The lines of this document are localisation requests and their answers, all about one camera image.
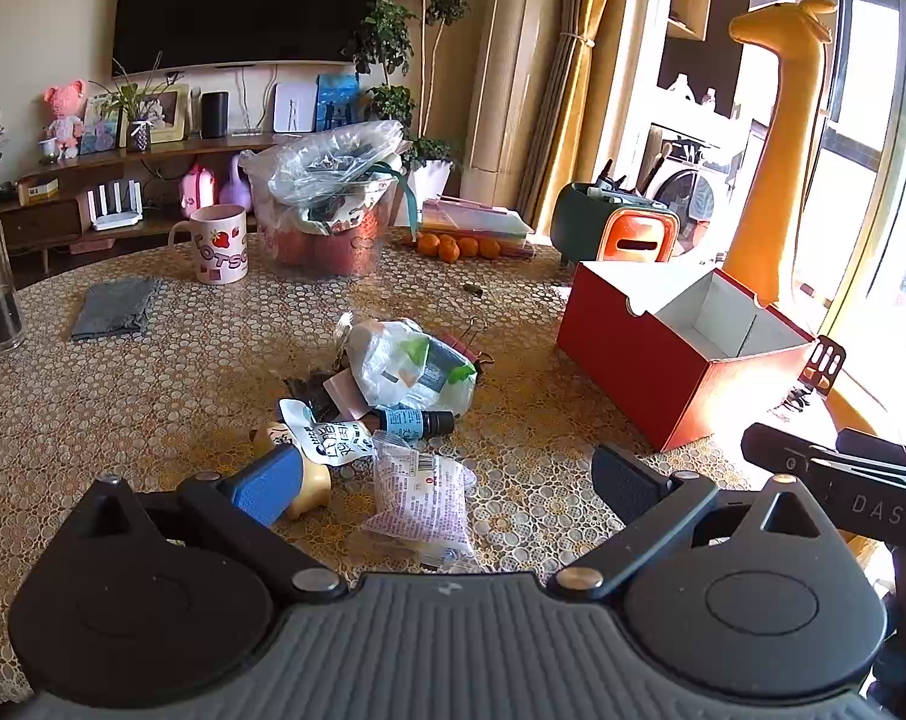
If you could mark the white printed snack pouch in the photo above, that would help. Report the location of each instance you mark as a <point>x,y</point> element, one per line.
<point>333,439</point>

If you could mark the pink strawberry mug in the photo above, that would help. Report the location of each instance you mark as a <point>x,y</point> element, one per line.
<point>220,247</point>

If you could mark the grey folded cloth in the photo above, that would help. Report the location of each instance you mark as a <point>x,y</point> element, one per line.
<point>115,307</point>

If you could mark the black speaker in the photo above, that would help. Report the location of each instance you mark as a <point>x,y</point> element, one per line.
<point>215,115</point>

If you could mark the blue picture box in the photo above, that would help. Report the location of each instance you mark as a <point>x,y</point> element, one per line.
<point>338,101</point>

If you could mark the pink doll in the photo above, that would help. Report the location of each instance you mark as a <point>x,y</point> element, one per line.
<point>64,116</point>

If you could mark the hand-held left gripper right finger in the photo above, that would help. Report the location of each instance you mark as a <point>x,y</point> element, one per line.
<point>625,480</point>

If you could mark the row of orange tangerines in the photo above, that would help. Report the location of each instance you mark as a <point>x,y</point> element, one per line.
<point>457,247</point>

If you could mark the white router with antennas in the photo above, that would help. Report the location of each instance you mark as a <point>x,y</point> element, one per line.
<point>115,208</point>

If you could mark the cream standing air conditioner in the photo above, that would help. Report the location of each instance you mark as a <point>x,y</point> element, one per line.
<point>513,67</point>

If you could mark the white detergent bottle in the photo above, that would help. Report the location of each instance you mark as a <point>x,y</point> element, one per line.
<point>682,86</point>

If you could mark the white washing machine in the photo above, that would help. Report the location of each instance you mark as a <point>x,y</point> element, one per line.
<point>685,199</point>

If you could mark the red cardboard box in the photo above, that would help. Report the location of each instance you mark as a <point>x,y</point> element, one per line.
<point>640,360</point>

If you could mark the white flat panel device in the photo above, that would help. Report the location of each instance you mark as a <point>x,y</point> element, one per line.
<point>295,106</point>

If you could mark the stack of colourful folders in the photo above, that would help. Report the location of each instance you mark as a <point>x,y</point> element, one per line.
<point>475,221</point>

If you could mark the cream photo frame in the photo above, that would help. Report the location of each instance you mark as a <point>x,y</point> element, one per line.
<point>169,116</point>

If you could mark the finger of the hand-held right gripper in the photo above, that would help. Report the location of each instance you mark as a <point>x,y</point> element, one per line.
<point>775,446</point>
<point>888,448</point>

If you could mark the green and orange organizer box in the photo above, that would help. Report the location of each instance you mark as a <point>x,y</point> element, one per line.
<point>618,225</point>

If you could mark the pink small bag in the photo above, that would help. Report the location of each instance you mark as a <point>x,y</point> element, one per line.
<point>196,191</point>

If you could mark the spindly plant in patterned pot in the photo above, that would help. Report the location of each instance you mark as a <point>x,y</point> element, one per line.
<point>139,131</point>

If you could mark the tall potted plant white pot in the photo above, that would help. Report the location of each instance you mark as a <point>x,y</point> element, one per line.
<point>427,180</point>

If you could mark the floral patterned desktop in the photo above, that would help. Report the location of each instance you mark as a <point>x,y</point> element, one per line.
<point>198,360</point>

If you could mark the small pale pink box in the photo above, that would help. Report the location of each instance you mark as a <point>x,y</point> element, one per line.
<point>346,394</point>

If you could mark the pinkish clear snack packet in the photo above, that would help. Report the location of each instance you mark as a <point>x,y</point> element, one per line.
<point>423,495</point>

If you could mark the pink binder clip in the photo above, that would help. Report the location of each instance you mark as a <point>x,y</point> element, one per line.
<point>472,349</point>

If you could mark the small bottle blue label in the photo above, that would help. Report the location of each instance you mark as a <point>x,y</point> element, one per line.
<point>404,421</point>

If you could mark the yellow and grey curtain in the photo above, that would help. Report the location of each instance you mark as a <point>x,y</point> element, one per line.
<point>595,90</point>

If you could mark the clear plastic bag of fruit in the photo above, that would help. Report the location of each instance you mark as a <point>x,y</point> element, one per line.
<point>325,187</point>

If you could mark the white plastic bag green print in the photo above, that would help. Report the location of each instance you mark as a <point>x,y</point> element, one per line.
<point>393,367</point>

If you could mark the wooden television cabinet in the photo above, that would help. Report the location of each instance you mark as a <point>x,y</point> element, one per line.
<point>40,225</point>

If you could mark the large glass window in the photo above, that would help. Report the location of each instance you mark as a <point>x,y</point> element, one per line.
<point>865,165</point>

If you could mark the beige figurine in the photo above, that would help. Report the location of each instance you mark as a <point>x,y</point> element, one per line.
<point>310,487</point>

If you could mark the yellow giraffe figure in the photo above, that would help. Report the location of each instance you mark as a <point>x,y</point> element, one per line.
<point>779,150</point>

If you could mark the black flat television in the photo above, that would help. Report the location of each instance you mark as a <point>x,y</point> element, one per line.
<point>243,0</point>

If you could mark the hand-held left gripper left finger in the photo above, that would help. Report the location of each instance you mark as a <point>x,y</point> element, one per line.
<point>265,484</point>

